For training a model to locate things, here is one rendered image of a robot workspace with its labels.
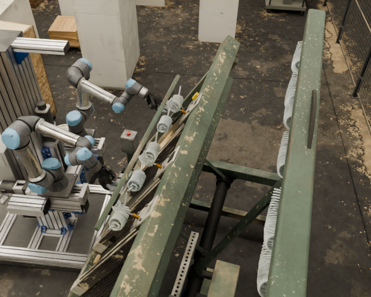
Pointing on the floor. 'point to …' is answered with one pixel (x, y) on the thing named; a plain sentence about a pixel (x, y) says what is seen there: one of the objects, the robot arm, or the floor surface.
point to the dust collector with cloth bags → (286, 5)
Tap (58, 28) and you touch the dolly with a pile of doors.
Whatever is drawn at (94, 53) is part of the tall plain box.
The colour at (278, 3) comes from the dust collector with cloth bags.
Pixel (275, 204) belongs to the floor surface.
